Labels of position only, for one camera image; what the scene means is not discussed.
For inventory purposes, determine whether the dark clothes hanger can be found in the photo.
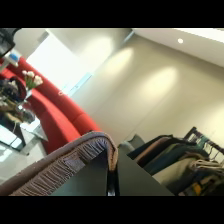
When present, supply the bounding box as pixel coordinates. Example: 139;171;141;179
184;126;224;164

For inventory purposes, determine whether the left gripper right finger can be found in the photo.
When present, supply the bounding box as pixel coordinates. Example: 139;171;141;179
114;146;175;197

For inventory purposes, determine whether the brown garment with ribbed hem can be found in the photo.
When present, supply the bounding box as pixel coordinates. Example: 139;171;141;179
0;130;120;197

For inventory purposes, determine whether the heap of clothes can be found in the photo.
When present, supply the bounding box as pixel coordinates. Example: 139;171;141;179
127;133;224;197

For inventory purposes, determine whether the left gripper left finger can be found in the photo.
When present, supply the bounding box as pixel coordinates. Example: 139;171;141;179
51;149;110;197

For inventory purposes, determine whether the grey garment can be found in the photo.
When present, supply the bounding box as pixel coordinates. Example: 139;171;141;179
118;133;147;156

